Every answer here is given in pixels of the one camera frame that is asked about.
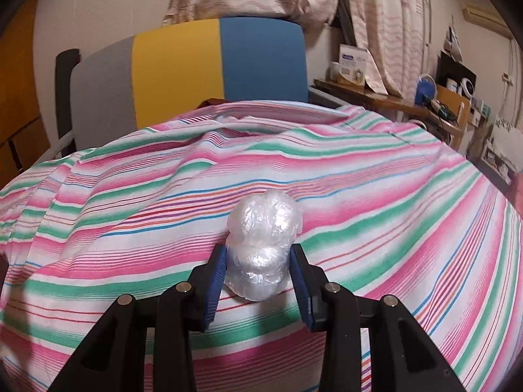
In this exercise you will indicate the green power drill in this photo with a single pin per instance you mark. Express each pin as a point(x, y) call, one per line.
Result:
point(439, 108)

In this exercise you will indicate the pink cushion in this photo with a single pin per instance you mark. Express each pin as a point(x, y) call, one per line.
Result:
point(515, 192)

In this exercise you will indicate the pink striped curtain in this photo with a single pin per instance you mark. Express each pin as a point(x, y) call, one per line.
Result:
point(384, 28)

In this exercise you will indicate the blue round device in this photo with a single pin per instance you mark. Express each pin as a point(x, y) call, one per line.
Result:
point(425, 90)

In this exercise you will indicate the beige air conditioner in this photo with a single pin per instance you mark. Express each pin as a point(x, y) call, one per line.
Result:
point(486, 16)

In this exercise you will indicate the white round appliance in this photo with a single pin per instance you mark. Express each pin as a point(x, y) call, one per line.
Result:
point(468, 87)

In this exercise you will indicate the light wooden rack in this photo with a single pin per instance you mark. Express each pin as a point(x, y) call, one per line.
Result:
point(455, 118)

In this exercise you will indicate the black rolled mat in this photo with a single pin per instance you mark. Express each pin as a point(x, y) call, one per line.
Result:
point(65, 90)

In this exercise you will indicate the wooden side shelf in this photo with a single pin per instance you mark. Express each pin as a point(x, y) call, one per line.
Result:
point(376, 98)

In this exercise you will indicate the white frame rail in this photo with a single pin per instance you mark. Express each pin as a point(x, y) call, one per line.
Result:
point(63, 147)
point(327, 96)

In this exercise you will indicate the dark red cloth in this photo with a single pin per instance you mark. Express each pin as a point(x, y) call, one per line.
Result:
point(212, 103)

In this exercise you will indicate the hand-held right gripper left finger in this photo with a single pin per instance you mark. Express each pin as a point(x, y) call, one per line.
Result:
point(212, 290)

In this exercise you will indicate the small white cup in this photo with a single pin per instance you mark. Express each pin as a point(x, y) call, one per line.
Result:
point(335, 71)

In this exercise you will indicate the grey yellow blue chair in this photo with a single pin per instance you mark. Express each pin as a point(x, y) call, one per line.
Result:
point(253, 61)

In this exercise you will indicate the grey hanging bag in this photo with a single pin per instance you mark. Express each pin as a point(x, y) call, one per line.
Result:
point(454, 45)

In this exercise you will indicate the black flat panel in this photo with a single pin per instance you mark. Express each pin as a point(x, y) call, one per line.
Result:
point(451, 67)

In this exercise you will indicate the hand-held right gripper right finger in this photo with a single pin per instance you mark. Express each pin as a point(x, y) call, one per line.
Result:
point(302, 290)

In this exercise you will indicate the wooden wardrobe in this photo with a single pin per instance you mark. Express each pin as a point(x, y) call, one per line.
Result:
point(20, 90)

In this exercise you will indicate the white storage box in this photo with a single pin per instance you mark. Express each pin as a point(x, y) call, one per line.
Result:
point(498, 155)

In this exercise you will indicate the pink green striped tablecloth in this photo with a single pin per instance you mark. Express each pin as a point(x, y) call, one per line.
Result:
point(367, 179)

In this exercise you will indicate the clear plastic ball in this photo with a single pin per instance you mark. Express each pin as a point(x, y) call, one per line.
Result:
point(261, 245)

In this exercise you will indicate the white printed carton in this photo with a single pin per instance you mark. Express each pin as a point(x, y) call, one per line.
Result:
point(353, 65)

